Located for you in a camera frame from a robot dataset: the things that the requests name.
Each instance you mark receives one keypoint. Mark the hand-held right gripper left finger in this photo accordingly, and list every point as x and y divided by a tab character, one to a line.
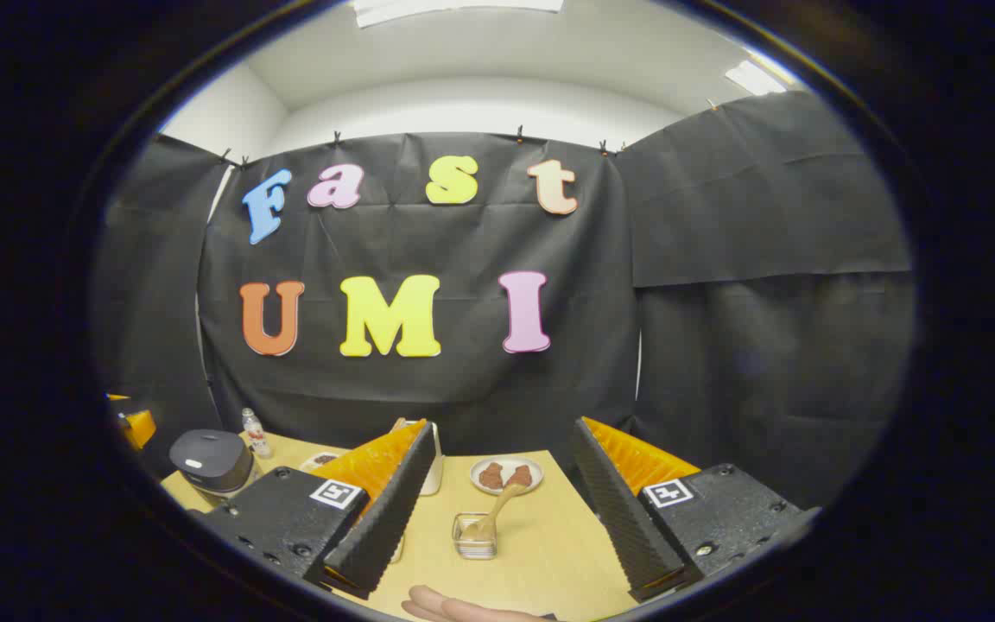
385	518

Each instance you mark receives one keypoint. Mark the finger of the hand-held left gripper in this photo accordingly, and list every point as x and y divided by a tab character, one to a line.
142	428

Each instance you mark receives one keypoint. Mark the white toaster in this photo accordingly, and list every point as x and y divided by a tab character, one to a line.
435	471

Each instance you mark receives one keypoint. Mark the small clear plastic bottle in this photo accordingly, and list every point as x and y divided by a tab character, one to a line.
256	436

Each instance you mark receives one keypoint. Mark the brown meat piece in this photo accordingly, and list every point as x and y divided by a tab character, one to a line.
520	475
491	475

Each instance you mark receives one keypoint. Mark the small ceiling light panel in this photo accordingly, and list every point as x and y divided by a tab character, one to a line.
755	78

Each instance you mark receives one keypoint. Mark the white divided grain tray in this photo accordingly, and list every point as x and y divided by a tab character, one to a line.
323	460

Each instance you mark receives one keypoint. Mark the black backdrop cloth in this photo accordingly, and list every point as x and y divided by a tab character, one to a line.
463	389

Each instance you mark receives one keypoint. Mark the white round plate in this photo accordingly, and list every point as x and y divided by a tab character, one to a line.
506	490

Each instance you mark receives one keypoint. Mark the wooden spoon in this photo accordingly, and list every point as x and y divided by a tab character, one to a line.
502	505

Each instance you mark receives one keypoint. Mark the long ceiling light panel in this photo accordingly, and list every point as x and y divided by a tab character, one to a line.
454	9

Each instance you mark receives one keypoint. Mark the grey silver rice cooker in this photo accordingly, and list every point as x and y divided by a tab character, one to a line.
208	458

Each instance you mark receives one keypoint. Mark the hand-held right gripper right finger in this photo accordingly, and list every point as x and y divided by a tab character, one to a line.
618	518

